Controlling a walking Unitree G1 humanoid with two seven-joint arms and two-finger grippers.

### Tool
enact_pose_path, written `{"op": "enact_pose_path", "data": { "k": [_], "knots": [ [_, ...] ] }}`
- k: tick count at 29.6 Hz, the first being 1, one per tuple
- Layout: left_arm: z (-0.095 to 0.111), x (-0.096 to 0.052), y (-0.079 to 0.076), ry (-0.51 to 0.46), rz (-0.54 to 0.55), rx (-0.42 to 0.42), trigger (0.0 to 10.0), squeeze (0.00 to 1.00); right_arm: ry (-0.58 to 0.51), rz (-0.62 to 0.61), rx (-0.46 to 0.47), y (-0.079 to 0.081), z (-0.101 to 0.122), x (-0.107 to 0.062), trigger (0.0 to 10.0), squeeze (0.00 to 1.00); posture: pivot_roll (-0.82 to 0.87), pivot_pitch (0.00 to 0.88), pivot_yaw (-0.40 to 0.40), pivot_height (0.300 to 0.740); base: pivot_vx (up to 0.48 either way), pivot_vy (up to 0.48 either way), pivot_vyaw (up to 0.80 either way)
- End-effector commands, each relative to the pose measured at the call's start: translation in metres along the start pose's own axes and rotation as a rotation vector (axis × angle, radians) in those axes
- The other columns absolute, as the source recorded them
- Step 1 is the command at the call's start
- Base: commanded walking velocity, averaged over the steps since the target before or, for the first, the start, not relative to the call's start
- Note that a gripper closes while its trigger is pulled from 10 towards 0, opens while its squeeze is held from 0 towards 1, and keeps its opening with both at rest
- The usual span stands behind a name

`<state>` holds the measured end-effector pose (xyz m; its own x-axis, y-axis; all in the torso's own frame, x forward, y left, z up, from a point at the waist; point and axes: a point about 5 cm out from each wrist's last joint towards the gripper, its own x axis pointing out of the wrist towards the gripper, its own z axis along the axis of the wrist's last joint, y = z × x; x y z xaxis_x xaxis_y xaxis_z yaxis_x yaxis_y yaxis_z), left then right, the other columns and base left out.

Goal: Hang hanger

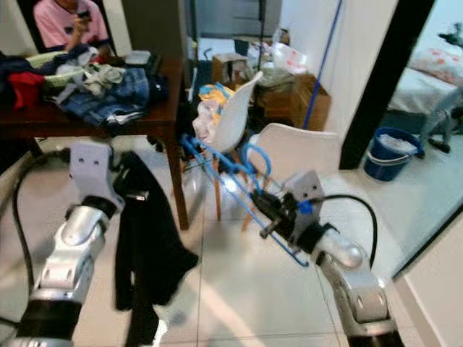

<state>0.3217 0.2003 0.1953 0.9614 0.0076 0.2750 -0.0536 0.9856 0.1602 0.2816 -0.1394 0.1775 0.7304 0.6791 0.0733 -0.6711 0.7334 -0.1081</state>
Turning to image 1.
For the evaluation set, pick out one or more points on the red garment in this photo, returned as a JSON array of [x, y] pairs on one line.
[[27, 88]]

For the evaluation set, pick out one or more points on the small brown cardboard box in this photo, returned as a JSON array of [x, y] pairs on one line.
[[226, 69]]

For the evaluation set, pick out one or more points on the white plastic bag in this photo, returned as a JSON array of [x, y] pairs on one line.
[[289, 58]]

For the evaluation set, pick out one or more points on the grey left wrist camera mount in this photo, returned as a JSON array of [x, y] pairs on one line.
[[92, 170]]

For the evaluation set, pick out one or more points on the blue plastic bucket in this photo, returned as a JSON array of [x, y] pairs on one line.
[[387, 165]]

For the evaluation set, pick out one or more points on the dark navy shirt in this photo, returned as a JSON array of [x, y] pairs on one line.
[[152, 253]]

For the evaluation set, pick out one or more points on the dark brown wooden table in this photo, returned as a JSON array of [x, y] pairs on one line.
[[43, 126]]

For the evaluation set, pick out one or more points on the bed with white sheet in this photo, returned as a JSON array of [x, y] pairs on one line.
[[423, 90]]

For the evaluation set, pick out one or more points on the black door frame post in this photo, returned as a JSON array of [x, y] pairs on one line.
[[389, 72]]

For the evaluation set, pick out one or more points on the small grey flat box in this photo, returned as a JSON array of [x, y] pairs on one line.
[[138, 58]]

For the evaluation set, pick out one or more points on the grey humanoid robot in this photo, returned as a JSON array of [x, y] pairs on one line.
[[445, 116]]

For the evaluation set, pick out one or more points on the large brown cardboard box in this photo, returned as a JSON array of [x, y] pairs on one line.
[[311, 101]]

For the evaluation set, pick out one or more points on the green laundry basket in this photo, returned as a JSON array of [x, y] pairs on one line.
[[58, 81]]

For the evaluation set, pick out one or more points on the blue plastic hanger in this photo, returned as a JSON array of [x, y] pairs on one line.
[[289, 250]]

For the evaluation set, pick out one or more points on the blue denim jeans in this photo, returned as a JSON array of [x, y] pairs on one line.
[[116, 101]]

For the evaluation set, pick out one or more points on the person in pink shirt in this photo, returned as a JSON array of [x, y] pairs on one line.
[[69, 22]]

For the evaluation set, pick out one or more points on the colourful yellow blue clothes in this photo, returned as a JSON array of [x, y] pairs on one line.
[[210, 116]]

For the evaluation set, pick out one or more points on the blue mop stick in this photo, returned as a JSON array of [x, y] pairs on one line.
[[323, 65]]

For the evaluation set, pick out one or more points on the light grey cloth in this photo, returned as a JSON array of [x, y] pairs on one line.
[[105, 76]]

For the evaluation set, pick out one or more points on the white chair wooden legs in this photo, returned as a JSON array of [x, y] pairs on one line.
[[242, 108], [304, 148]]

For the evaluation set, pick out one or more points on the thin black stand pole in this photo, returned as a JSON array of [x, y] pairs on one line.
[[261, 22]]

